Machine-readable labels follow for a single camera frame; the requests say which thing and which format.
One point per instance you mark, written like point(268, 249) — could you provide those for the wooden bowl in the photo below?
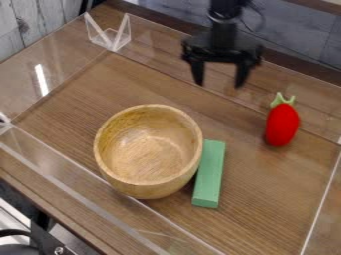
point(147, 150)

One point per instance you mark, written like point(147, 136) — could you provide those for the green rectangular block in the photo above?
point(208, 175)

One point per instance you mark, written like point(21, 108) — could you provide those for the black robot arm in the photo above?
point(223, 13)

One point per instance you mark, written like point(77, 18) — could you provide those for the red plush fruit green stem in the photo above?
point(282, 121)

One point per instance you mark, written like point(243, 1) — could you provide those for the black metal stand bracket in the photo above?
point(48, 245)

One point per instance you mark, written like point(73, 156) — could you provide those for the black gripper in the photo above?
point(225, 47)

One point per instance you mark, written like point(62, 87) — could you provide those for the clear acrylic corner bracket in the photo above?
point(109, 38)

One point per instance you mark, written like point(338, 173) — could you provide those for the clear acrylic tray wall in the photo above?
point(64, 85)

